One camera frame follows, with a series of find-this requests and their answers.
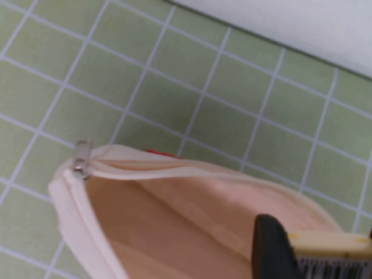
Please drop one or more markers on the cream fabric pencil case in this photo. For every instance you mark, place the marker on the cream fabric pencil case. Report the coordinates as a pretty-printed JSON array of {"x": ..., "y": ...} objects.
[{"x": 162, "y": 221}]

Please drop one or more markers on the cream eraser with barcode sleeve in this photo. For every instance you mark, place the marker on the cream eraser with barcode sleeve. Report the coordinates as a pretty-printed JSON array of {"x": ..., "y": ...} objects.
[{"x": 331, "y": 255}]

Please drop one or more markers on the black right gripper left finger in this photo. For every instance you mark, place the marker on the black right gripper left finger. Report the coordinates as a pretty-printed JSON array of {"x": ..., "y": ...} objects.
[{"x": 271, "y": 247}]

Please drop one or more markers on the green grid cutting mat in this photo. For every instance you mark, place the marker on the green grid cutting mat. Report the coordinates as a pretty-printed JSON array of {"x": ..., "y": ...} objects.
[{"x": 145, "y": 72}]

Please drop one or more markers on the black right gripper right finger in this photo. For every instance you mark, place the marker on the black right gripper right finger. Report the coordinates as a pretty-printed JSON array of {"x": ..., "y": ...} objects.
[{"x": 370, "y": 235}]

